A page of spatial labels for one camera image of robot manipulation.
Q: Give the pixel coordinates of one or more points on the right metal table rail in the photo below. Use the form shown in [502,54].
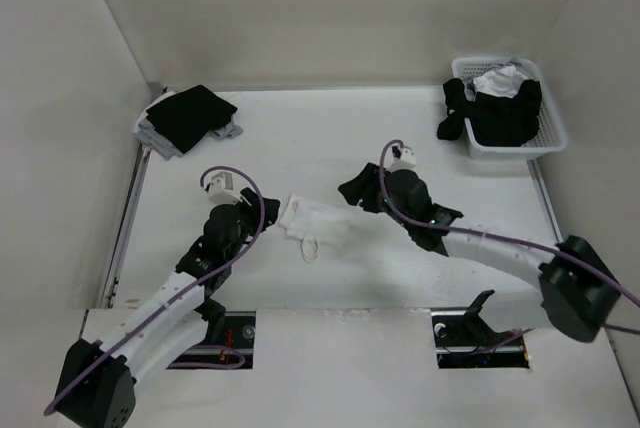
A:
[544,199]

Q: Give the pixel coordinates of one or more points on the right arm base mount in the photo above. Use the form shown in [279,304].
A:
[464,341]

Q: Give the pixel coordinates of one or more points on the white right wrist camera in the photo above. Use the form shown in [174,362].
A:
[403,159]

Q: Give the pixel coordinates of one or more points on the folded black tank top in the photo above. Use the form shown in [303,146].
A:
[184,118]

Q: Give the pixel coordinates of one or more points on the white garment in basket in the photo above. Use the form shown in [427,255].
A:
[504,81]

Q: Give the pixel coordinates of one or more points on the metal table rail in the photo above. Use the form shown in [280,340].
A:
[114,262]
[544,199]

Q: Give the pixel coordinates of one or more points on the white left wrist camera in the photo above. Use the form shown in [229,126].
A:
[219,188]

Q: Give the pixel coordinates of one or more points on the white tank top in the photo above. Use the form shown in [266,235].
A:
[315,225]

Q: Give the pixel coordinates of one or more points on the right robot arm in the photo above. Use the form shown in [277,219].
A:
[570,288]

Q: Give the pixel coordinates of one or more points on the black tank top hanging out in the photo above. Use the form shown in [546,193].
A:
[458,108]

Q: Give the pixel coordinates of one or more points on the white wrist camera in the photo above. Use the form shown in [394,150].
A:
[403,159]
[219,188]

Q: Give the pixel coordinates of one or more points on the black garments in basket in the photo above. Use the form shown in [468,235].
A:
[507,122]

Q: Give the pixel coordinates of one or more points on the folded grey tank tops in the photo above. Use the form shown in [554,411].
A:
[145,133]

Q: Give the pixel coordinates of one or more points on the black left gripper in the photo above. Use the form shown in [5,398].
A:
[270,207]

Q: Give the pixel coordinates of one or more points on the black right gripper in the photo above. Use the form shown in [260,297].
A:
[363,186]

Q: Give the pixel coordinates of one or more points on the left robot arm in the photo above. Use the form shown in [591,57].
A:
[100,380]

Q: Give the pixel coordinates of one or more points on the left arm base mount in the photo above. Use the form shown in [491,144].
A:
[228,344]

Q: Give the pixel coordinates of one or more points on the white plastic laundry basket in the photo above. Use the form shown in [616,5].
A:
[551,136]

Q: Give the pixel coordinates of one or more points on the left metal table rail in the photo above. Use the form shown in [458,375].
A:
[114,262]

